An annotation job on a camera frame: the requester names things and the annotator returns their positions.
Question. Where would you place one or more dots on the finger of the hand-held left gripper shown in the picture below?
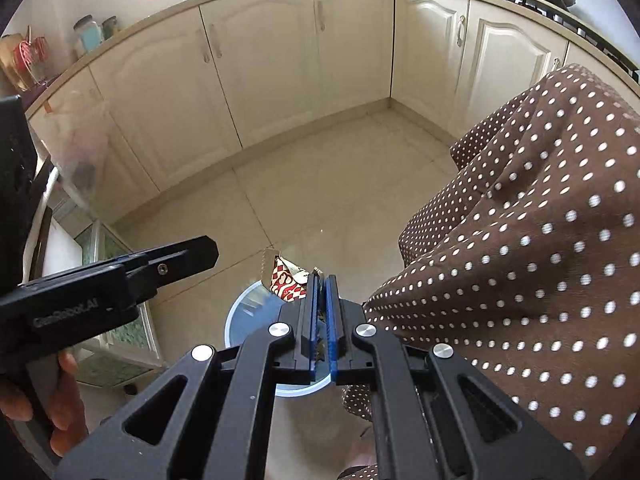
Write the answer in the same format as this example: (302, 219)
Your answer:
(180, 265)
(165, 249)

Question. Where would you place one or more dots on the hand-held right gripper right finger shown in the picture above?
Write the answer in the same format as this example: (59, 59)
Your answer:
(331, 340)

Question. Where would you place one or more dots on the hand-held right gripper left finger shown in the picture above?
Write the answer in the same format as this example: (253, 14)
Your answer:
(314, 355)

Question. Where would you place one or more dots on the red and white wrapper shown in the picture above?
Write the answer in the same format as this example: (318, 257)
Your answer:
(285, 280)

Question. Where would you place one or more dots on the blue plastic bucket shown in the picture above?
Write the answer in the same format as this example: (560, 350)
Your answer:
(250, 310)

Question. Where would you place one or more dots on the person's left hand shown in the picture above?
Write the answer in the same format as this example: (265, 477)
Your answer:
(67, 395)

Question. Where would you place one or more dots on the clear hanging plastic bag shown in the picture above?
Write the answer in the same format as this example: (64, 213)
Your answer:
(80, 145)

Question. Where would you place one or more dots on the brown polka dot tablecloth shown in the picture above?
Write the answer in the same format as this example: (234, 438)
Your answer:
(525, 260)

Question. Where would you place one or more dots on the row of cream lower cabinets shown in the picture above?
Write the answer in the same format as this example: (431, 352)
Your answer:
(280, 70)

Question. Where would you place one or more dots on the dark green container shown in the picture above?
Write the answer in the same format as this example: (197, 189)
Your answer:
(111, 27)

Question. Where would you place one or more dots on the clear storage jar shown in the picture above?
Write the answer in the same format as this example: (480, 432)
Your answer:
(82, 27)

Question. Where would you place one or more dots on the black gas stove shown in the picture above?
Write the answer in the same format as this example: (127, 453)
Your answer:
(575, 25)

